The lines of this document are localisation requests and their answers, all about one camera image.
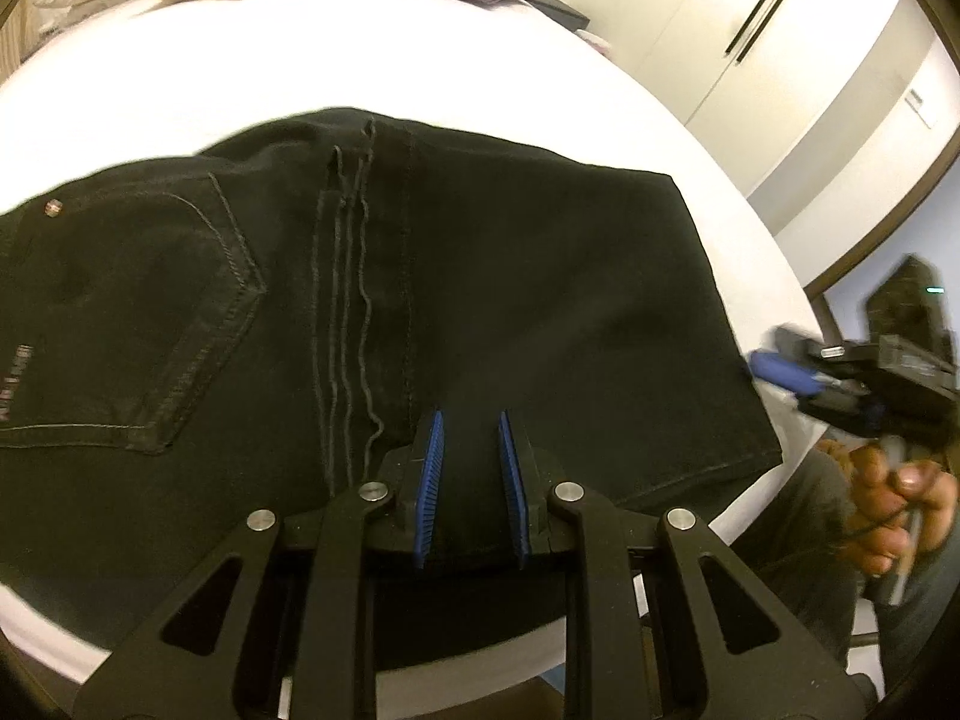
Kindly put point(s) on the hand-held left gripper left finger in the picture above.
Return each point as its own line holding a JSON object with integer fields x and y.
{"x": 429, "y": 487}

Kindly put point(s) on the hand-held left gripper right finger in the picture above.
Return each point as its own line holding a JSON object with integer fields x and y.
{"x": 514, "y": 487}

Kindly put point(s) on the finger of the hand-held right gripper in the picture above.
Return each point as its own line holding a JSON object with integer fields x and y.
{"x": 802, "y": 343}
{"x": 784, "y": 373}

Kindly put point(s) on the black pants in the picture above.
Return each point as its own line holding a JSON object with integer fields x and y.
{"x": 525, "y": 277}

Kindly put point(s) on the person's right hand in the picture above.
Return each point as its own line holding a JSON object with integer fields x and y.
{"x": 885, "y": 510}

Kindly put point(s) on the person's grey trousers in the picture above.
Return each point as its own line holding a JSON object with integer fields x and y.
{"x": 787, "y": 540}

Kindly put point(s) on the white wardrobe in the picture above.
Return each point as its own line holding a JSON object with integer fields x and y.
{"x": 712, "y": 30}

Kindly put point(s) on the white bed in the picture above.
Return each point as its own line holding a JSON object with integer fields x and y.
{"x": 525, "y": 75}

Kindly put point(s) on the dark grey nightstand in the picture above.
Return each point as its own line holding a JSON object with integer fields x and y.
{"x": 562, "y": 9}

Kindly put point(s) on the dark wooden door frame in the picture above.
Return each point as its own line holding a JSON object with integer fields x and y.
{"x": 885, "y": 244}

